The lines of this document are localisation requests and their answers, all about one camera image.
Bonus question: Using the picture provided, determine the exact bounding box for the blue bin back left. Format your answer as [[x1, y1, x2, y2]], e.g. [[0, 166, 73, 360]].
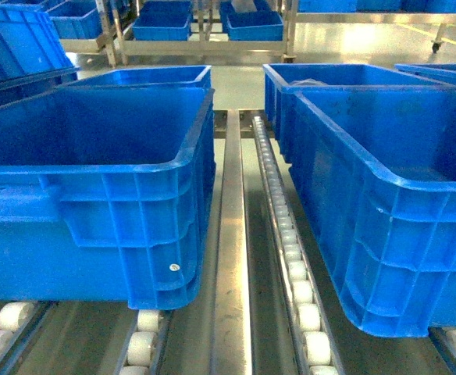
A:
[[59, 65, 212, 88]]

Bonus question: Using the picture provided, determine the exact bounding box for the blue bin back right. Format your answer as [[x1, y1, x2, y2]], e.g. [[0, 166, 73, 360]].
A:
[[262, 63, 456, 163]]

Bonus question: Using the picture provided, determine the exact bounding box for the blue bin front left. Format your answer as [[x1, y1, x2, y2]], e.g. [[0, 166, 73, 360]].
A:
[[0, 86, 216, 310]]

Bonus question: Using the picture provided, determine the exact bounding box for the blue bin front right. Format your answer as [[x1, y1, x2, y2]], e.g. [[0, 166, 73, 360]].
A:
[[290, 90, 456, 338]]

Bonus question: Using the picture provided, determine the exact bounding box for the distant blue bin right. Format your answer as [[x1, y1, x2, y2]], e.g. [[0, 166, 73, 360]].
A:
[[219, 1, 284, 41]]

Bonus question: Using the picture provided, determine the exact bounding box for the distant blue bin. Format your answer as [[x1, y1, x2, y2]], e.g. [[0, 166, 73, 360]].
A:
[[219, 1, 284, 41], [132, 1, 193, 41]]

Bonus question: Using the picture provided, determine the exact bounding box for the distant blue bin left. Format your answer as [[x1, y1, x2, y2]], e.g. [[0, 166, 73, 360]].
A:
[[132, 1, 193, 41]]

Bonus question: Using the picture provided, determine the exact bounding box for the white roller track left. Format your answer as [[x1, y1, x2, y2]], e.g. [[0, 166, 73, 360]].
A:
[[119, 310, 162, 374]]

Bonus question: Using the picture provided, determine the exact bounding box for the white roller track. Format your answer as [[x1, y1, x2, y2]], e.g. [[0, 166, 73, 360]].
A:
[[251, 115, 344, 374], [119, 310, 162, 374]]

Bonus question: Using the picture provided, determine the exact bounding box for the white roller track centre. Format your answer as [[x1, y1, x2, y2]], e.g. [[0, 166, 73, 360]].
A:
[[251, 115, 344, 374]]

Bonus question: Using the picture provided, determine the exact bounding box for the steel divider rail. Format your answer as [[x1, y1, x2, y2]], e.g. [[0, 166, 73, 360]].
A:
[[209, 109, 253, 374]]

